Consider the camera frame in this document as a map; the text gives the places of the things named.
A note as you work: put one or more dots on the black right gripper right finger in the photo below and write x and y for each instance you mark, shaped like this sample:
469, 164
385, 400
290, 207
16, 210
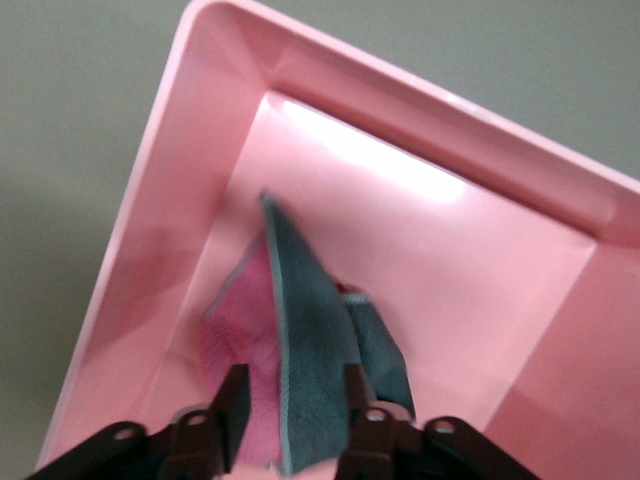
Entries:
380, 445

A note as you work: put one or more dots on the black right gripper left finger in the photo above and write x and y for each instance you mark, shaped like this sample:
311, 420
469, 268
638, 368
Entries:
220, 435

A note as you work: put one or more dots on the pink plastic bin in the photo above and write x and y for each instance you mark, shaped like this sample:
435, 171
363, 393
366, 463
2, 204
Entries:
450, 275

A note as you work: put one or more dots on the pink and grey cloth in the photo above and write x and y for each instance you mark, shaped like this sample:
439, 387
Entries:
305, 325

